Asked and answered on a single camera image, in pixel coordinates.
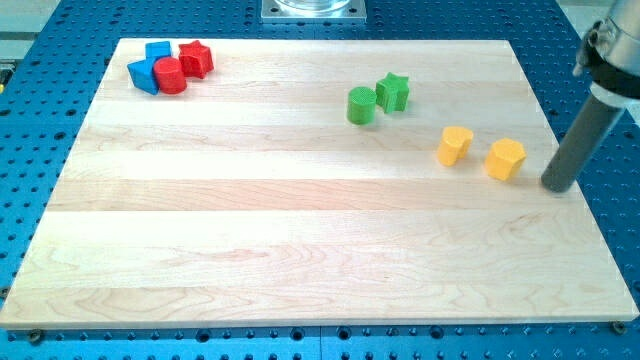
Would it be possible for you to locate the light wooden board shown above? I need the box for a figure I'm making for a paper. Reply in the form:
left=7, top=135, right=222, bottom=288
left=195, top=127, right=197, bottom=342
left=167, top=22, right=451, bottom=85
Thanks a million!
left=1, top=39, right=639, bottom=329

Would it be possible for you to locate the green cylinder block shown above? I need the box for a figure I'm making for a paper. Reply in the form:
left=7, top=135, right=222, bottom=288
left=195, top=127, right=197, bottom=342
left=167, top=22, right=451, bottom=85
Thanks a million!
left=346, top=87, right=377, bottom=125

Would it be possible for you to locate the green star block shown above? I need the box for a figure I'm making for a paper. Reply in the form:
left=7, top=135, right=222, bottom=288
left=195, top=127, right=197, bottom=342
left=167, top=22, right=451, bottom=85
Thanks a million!
left=375, top=72, right=410, bottom=114

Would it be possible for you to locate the yellow heart block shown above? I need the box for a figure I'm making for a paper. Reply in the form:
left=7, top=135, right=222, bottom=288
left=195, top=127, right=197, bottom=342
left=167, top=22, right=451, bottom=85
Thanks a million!
left=437, top=126, right=474, bottom=166

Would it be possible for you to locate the red star block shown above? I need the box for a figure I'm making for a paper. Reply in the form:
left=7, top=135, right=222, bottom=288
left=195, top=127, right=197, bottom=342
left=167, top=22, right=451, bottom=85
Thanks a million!
left=178, top=40, right=214, bottom=79

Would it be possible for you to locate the red cylinder block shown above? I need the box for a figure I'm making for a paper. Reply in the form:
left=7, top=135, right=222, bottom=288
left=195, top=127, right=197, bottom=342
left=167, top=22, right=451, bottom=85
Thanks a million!
left=153, top=57, right=187, bottom=95

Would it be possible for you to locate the yellow hexagon block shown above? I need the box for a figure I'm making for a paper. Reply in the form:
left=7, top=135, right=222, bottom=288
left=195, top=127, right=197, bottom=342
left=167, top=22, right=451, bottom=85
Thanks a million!
left=484, top=138, right=527, bottom=181

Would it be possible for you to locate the blue angular block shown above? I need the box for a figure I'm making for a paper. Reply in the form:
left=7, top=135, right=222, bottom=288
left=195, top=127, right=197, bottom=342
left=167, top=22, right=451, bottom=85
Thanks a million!
left=127, top=58, right=159, bottom=95

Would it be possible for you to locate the blue cube block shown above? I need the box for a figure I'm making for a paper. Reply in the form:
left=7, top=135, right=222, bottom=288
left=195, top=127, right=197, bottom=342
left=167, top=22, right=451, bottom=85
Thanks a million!
left=145, top=41, right=172, bottom=60

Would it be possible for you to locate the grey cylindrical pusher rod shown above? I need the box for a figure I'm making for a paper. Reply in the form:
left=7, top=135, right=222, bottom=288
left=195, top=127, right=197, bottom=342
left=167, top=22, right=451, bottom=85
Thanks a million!
left=541, top=91, right=629, bottom=193

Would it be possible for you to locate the blue perforated table plate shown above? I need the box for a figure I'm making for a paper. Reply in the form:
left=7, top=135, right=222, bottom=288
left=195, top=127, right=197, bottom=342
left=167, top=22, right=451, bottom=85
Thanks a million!
left=1, top=1, right=639, bottom=359

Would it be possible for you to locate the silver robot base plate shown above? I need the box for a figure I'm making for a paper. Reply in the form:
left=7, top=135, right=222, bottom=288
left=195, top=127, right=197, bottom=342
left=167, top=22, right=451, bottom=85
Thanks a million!
left=260, top=0, right=367, bottom=24

